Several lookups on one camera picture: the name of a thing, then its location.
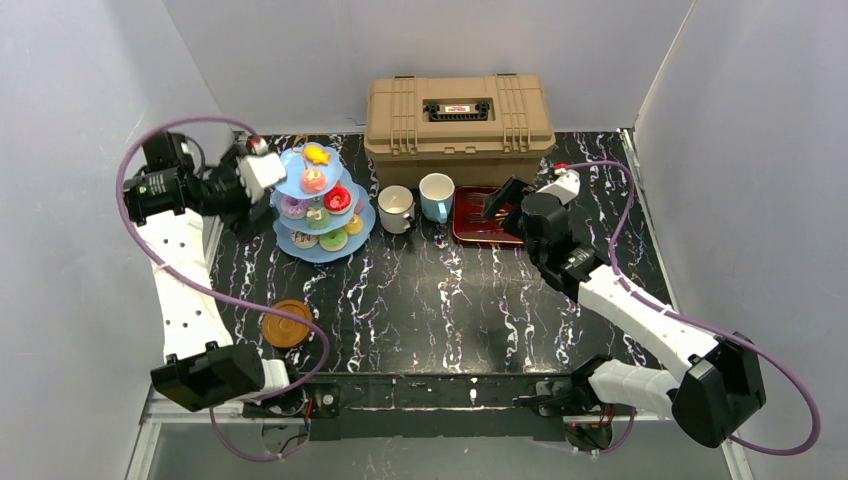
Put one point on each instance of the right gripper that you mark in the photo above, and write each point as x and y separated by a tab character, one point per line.
518	216

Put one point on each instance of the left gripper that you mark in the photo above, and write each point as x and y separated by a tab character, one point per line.
234	201

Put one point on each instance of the purple frosted donut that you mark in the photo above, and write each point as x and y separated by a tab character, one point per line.
293	208

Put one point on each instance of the chocolate sprinkle donut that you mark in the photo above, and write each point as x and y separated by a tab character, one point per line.
302	240

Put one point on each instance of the green kiwi tart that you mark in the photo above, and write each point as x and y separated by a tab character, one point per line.
317	218

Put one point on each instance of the blue three-tier cake stand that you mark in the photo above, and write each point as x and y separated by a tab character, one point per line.
337	174

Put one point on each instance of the light blue mug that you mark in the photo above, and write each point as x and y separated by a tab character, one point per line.
436	192

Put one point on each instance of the pink round pastry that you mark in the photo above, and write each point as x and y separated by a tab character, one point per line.
313	181

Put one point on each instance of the green frosted donut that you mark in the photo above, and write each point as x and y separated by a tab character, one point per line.
334	240

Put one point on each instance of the orange pastry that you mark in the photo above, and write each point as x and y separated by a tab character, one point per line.
316	155

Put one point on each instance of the white mug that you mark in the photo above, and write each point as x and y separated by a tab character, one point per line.
396	209

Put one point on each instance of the brown wooden coaster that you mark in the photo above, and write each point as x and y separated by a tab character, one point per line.
285	333

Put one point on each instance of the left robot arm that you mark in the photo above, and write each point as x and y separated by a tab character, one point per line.
167	203

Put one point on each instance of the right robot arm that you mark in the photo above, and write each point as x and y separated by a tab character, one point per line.
708	384

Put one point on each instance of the red serving tray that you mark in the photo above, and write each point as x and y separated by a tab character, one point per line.
470	226

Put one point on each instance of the tan plastic toolbox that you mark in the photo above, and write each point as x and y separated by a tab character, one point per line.
479	131

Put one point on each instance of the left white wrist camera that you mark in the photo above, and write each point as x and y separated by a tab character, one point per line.
259	173

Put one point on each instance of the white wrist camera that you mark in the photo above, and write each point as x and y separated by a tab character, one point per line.
565	186
259	173

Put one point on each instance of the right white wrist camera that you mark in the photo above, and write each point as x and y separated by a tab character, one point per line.
565	186

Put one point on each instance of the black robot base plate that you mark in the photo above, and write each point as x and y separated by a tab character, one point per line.
430	404

